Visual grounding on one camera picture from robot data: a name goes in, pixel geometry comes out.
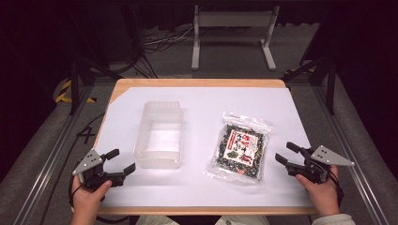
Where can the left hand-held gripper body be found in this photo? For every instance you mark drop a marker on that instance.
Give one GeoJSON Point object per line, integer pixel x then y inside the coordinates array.
{"type": "Point", "coordinates": [89, 162]}

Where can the translucent plastic container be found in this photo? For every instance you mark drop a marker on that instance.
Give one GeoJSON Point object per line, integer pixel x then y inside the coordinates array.
{"type": "Point", "coordinates": [161, 137]}

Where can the person's left hand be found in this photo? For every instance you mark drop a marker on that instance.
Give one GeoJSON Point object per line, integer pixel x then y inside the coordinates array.
{"type": "Point", "coordinates": [86, 200]}

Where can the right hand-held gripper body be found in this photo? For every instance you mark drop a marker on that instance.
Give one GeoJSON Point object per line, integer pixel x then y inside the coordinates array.
{"type": "Point", "coordinates": [316, 170]}

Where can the yellow black hazard tape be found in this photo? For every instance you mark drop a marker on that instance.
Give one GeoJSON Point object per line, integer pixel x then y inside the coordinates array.
{"type": "Point", "coordinates": [62, 93]}

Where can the black tape mark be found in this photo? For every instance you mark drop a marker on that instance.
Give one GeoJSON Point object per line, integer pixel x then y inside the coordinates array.
{"type": "Point", "coordinates": [87, 135]}

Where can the wooden table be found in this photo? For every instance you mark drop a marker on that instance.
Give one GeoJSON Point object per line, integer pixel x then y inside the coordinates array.
{"type": "Point", "coordinates": [200, 82]}

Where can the person's right hand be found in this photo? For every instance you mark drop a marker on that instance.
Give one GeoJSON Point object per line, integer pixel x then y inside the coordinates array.
{"type": "Point", "coordinates": [325, 195]}

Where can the black tripod stand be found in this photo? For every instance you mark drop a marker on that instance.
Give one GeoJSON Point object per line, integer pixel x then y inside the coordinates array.
{"type": "Point", "coordinates": [74, 87]}
{"type": "Point", "coordinates": [331, 84]}

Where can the white paper sheet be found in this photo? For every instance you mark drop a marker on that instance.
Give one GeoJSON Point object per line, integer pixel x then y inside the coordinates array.
{"type": "Point", "coordinates": [200, 103]}

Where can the white metal stand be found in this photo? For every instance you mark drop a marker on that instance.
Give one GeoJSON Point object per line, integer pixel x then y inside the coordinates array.
{"type": "Point", "coordinates": [233, 18]}

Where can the aluminium rail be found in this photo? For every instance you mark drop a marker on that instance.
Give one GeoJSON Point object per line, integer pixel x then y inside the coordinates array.
{"type": "Point", "coordinates": [53, 162]}
{"type": "Point", "coordinates": [350, 150]}

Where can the clear packet of dried seaweed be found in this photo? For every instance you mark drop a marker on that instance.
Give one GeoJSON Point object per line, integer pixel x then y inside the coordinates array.
{"type": "Point", "coordinates": [240, 149]}

